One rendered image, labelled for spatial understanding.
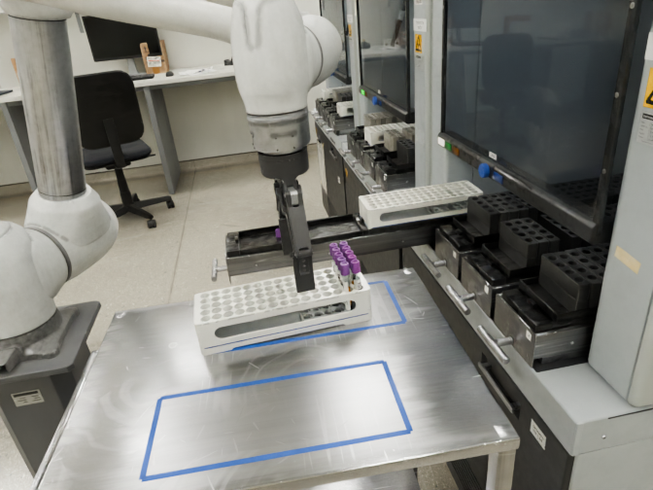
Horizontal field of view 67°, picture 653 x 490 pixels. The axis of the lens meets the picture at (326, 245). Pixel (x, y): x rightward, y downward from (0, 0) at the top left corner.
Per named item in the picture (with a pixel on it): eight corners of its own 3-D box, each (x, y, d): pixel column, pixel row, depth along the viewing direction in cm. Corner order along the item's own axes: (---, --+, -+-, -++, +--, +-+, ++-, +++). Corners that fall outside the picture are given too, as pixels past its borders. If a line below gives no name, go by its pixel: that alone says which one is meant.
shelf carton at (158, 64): (147, 75, 396) (139, 43, 385) (151, 72, 416) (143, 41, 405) (167, 72, 398) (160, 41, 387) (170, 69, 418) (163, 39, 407)
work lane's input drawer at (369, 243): (474, 220, 138) (475, 190, 134) (498, 240, 126) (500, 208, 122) (213, 262, 129) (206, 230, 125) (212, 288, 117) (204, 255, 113)
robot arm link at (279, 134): (249, 120, 67) (256, 161, 70) (314, 110, 69) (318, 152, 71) (243, 108, 75) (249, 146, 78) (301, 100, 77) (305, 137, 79)
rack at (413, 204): (465, 201, 133) (466, 180, 130) (483, 215, 124) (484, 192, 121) (359, 218, 129) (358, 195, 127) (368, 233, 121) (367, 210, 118)
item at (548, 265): (586, 315, 82) (592, 284, 79) (575, 317, 81) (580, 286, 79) (547, 280, 92) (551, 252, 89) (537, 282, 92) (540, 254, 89)
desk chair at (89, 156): (98, 244, 327) (44, 81, 280) (86, 216, 377) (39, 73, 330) (186, 220, 351) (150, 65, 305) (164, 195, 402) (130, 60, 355)
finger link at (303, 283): (310, 248, 75) (311, 250, 75) (314, 287, 79) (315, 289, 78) (291, 252, 75) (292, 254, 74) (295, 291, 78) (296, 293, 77)
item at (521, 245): (535, 271, 95) (539, 243, 92) (526, 272, 95) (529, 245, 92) (506, 245, 105) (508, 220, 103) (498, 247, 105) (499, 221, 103)
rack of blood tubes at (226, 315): (357, 290, 95) (355, 262, 92) (373, 319, 86) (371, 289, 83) (200, 322, 90) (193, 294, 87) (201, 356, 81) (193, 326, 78)
